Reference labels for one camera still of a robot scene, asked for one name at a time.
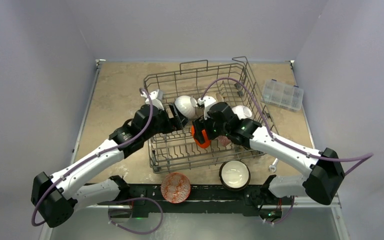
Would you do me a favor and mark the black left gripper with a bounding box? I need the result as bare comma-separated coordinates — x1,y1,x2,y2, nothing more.
143,103,189,141

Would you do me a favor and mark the floral patterned bowl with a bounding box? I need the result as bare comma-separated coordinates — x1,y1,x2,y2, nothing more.
217,135,232,147

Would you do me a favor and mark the orange bowl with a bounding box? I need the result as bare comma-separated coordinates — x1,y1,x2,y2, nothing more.
190,126,211,149

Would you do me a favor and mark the plain white bowl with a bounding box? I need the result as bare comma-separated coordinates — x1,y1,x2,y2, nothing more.
174,95,197,119

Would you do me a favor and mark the black bowl white inside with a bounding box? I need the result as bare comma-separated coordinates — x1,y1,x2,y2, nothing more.
219,160,251,191

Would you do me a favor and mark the red white patterned bowl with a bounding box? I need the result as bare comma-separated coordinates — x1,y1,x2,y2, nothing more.
160,172,192,204

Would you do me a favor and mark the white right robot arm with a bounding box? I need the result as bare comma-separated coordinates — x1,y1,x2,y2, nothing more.
192,100,345,205

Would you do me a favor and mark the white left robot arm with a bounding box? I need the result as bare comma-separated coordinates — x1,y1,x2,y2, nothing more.
31,104,189,228

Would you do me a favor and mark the clear plastic organizer box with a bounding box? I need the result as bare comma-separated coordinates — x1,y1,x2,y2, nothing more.
262,79,304,112

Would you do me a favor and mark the silver wrench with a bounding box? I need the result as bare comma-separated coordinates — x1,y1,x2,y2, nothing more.
268,158,279,173

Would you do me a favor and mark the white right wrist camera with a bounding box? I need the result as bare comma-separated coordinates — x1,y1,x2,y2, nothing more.
197,95,218,120

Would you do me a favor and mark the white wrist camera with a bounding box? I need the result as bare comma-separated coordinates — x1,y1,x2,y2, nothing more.
197,95,218,120
140,89,165,110

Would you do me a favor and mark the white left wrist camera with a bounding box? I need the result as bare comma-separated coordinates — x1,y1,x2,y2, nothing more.
140,89,165,110

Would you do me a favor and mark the grey wire dish rack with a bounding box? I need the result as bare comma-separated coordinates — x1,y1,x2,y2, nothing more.
142,56,277,174

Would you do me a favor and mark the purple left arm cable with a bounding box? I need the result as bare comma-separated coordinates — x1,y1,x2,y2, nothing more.
30,88,154,227

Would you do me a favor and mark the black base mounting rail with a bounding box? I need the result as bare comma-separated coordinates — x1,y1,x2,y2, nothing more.
104,183,293,219

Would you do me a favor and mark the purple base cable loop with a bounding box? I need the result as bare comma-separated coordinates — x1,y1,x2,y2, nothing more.
107,196,164,235

